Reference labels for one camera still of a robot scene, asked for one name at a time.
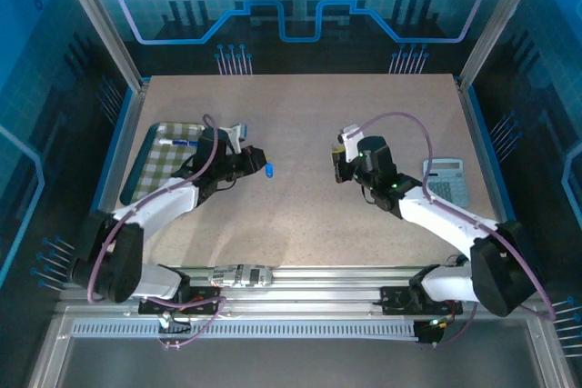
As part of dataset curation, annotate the blue white marker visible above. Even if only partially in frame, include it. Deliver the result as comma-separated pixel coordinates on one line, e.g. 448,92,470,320
158,136,200,149

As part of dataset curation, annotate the green checkered cloth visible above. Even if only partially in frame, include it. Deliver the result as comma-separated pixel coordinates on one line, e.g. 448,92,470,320
135,124,204,194

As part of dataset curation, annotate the grey calculator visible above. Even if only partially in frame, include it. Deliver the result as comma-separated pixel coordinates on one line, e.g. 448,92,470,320
422,158,472,208

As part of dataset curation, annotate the teal tray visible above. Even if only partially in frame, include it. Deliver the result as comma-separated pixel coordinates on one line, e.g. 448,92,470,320
120,122,206,207

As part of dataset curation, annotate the white labelled cylinder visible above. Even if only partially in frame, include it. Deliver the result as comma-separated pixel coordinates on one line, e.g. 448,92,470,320
207,264,274,288

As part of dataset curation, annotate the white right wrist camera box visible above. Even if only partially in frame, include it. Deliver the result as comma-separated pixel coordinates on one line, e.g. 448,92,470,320
336,124,366,164

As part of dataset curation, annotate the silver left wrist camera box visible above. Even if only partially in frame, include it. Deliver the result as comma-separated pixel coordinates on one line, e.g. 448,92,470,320
221,123,250,154

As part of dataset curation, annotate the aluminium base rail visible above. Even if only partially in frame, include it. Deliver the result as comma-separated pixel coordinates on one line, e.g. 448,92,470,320
138,264,461,317

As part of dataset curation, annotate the thin purple cable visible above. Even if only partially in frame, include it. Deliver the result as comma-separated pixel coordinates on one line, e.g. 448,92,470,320
417,303,477,351
149,295,227,352

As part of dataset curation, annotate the grey slotted cable duct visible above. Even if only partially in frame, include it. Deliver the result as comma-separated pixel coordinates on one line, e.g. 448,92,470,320
71,318,422,342

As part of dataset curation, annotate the aluminium frame post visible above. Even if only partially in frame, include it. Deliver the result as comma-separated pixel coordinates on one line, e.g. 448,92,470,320
457,0,547,92
48,0,146,92

